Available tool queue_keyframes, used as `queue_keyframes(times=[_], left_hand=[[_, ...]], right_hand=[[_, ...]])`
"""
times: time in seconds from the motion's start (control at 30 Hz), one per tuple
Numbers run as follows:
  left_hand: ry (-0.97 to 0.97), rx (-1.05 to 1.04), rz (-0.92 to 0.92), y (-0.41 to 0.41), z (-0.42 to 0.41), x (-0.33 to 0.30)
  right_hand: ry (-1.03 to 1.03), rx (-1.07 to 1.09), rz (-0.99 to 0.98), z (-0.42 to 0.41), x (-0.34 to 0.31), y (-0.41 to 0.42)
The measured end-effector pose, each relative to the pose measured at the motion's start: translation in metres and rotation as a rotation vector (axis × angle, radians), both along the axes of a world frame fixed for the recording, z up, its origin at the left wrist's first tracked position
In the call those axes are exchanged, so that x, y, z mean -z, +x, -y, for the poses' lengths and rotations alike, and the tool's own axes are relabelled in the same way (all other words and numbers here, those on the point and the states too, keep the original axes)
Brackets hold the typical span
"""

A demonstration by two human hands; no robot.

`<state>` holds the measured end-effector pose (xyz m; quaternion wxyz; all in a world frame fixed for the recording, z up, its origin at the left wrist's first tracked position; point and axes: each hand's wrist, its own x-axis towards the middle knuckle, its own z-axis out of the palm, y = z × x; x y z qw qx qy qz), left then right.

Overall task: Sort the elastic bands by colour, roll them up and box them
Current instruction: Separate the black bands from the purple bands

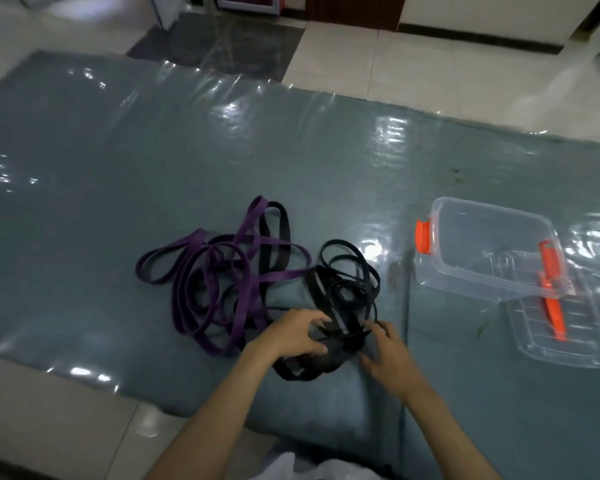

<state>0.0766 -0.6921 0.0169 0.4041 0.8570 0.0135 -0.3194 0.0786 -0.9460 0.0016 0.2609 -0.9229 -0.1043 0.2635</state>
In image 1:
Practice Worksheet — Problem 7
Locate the person's right hand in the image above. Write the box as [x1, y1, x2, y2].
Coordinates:
[358, 319, 434, 403]

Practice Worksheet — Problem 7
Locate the narrow black resistance band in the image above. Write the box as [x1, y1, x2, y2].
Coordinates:
[272, 238, 382, 382]

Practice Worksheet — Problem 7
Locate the person's left hand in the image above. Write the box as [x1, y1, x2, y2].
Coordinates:
[242, 308, 334, 366]

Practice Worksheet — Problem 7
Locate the dark brown wooden door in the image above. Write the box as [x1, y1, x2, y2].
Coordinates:
[305, 0, 409, 33]

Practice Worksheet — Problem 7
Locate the person's right forearm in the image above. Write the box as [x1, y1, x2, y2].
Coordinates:
[405, 387, 503, 480]

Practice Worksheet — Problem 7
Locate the person's white shirt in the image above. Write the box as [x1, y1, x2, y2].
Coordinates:
[262, 452, 386, 480]

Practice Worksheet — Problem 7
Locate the purple resistance band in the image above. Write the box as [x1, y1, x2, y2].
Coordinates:
[171, 234, 281, 357]

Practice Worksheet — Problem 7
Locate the white framed glass door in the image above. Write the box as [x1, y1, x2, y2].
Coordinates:
[215, 0, 289, 17]

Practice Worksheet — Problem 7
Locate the narrow white door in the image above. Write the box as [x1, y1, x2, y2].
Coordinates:
[147, 0, 189, 31]

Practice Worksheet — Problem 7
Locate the clear lid orange handle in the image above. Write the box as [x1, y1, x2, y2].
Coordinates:
[495, 249, 600, 369]

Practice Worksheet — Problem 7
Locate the teal felt table cover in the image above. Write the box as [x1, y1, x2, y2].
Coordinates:
[0, 49, 600, 480]

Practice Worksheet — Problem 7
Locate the person's left forearm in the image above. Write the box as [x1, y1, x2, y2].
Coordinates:
[145, 349, 276, 480]

